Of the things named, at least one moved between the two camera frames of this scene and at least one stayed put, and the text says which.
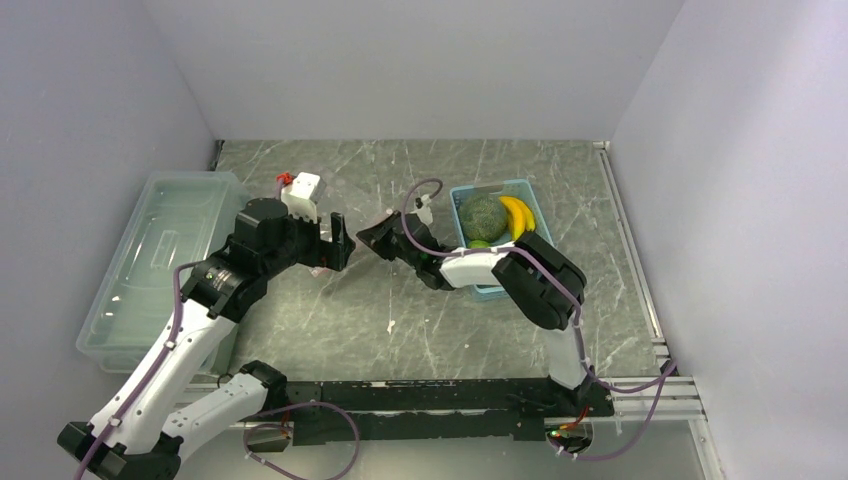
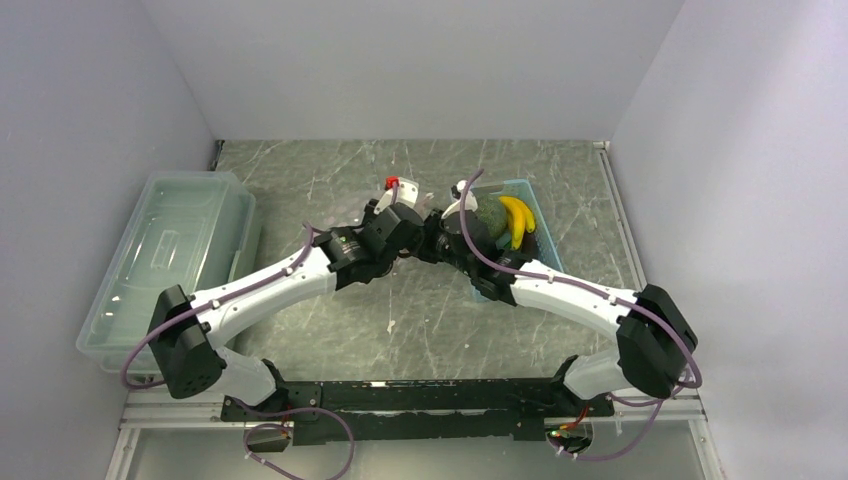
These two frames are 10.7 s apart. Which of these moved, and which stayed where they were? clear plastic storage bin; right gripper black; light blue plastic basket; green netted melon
Moved: right gripper black
Stayed: green netted melon; light blue plastic basket; clear plastic storage bin
